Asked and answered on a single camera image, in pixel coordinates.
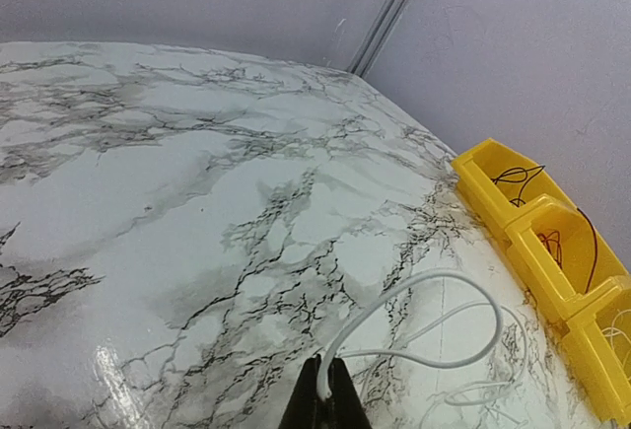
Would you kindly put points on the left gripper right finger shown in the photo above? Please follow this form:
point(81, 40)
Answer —
point(343, 409)

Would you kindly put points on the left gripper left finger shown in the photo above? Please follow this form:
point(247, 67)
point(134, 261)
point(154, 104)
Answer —
point(303, 408)

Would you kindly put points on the yellow plastic bin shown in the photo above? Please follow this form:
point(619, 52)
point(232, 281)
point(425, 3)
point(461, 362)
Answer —
point(579, 285)

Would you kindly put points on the right aluminium frame post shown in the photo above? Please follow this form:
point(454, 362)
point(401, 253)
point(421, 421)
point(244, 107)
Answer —
point(376, 37)

